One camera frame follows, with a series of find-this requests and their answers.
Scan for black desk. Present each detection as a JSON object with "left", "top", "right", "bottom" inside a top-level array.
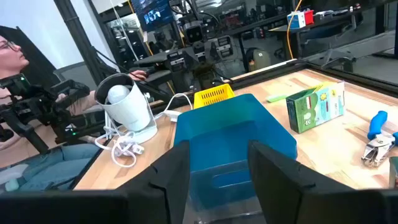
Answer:
[{"left": 269, "top": 9, "right": 366, "bottom": 60}]

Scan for blue and white box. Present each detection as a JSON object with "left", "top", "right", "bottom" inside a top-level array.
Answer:
[{"left": 286, "top": 11, "right": 307, "bottom": 30}]

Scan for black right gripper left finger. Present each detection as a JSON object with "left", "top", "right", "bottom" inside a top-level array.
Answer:
[{"left": 117, "top": 139, "right": 192, "bottom": 224}]

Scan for yellow plastic basket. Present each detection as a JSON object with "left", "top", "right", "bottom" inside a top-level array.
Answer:
[{"left": 193, "top": 83, "right": 236, "bottom": 110}]

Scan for yellow hanging cable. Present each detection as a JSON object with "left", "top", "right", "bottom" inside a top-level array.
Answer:
[{"left": 285, "top": 0, "right": 304, "bottom": 60}]

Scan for green eraser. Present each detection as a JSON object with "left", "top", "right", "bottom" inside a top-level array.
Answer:
[{"left": 266, "top": 94, "right": 289, "bottom": 103}]

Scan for grey office chair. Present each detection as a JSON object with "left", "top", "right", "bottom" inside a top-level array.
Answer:
[{"left": 52, "top": 61, "right": 98, "bottom": 91}]

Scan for person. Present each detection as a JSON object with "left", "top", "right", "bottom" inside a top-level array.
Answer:
[{"left": 0, "top": 34, "right": 150, "bottom": 192}]

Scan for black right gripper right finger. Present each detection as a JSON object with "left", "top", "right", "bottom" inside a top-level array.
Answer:
[{"left": 248, "top": 139, "right": 385, "bottom": 224}]

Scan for person's hand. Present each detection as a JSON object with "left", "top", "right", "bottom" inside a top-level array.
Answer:
[{"left": 128, "top": 70, "right": 149, "bottom": 82}]

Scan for red box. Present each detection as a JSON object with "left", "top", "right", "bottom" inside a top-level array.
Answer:
[{"left": 303, "top": 9, "right": 315, "bottom": 25}]

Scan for white lamp power cable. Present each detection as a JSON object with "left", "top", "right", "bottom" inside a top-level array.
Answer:
[{"left": 94, "top": 92, "right": 194, "bottom": 169}]

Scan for black steel pillar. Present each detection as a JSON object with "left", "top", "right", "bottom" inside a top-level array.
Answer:
[{"left": 54, "top": 0, "right": 109, "bottom": 85}]

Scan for blue-handled pliers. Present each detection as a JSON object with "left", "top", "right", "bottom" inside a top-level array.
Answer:
[{"left": 361, "top": 110, "right": 398, "bottom": 168}]

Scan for teal plastic bin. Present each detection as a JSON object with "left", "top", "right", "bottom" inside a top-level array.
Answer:
[{"left": 173, "top": 93, "right": 299, "bottom": 215}]

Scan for yellow green crayon box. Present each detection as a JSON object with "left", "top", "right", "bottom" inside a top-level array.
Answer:
[{"left": 388, "top": 156, "right": 398, "bottom": 189}]

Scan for wall-mounted screen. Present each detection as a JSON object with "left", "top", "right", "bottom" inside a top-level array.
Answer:
[{"left": 130, "top": 0, "right": 175, "bottom": 32}]

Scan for green and blue cardboard box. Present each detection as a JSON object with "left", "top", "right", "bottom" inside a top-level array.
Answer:
[{"left": 285, "top": 81, "right": 346, "bottom": 134}]

